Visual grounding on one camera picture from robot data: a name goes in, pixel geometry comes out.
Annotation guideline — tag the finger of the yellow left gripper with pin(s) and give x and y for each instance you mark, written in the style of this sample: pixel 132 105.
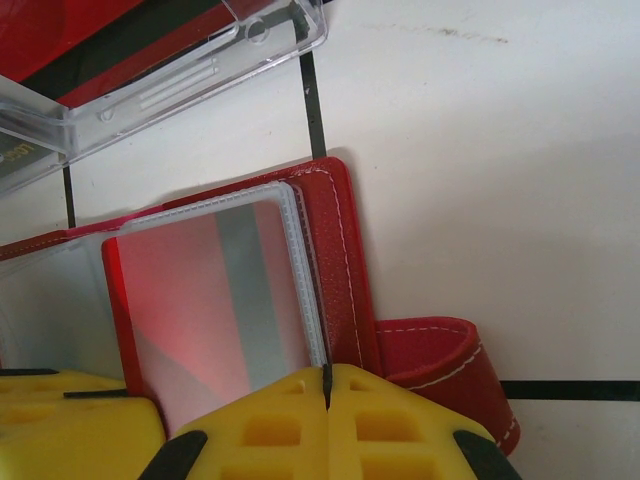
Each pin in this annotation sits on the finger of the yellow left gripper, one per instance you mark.
pixel 40 385
pixel 75 440

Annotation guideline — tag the red leather card holder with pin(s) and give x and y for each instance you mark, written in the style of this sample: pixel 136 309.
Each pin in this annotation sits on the red leather card holder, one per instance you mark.
pixel 340 250

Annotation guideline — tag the clear plastic box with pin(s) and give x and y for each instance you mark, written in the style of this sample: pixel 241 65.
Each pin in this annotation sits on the clear plastic box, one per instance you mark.
pixel 175 95

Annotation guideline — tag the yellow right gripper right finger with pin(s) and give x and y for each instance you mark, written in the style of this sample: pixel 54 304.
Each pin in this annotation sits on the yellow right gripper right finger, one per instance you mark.
pixel 400 430

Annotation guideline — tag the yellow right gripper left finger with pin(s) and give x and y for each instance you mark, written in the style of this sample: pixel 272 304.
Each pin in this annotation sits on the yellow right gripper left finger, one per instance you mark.
pixel 260 430

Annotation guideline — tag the red credit card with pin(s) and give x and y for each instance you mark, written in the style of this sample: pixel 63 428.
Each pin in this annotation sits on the red credit card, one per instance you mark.
pixel 30 30
pixel 112 310

